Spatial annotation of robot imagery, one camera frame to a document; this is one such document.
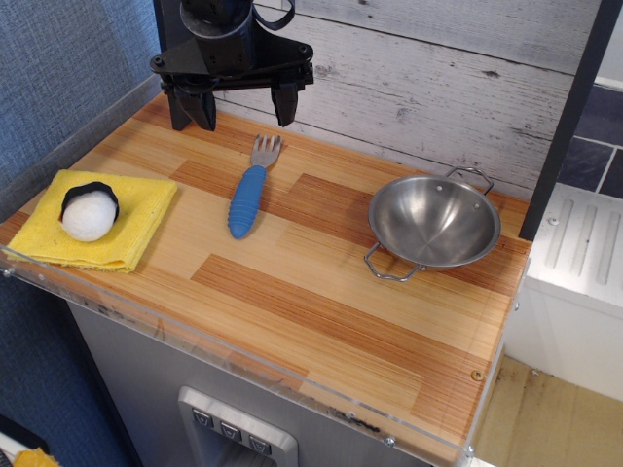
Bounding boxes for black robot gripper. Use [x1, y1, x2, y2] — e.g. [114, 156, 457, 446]
[150, 1, 313, 130]

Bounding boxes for white plush eggplant black cap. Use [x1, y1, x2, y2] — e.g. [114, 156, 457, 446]
[59, 181, 120, 242]

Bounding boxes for yellow folded cloth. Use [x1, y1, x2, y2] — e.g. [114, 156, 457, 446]
[7, 169, 177, 273]

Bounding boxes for clear acrylic table guard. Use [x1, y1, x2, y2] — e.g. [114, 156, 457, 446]
[1, 237, 529, 466]

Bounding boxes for silver dispenser panel with buttons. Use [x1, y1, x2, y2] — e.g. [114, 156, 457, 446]
[178, 386, 299, 466]

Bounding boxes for white ribbed appliance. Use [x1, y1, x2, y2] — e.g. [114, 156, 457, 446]
[504, 184, 622, 399]

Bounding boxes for yellow object at bottom left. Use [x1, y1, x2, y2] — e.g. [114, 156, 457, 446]
[13, 449, 60, 467]

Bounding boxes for black cable loop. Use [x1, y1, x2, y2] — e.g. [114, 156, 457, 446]
[250, 0, 297, 31]

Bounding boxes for blue handled metal fork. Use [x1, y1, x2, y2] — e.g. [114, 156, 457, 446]
[228, 135, 281, 239]

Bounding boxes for stainless steel bowl with handles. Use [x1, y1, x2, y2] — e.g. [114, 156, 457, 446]
[364, 166, 501, 282]

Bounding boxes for black vertical post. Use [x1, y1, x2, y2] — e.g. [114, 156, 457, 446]
[519, 0, 622, 241]

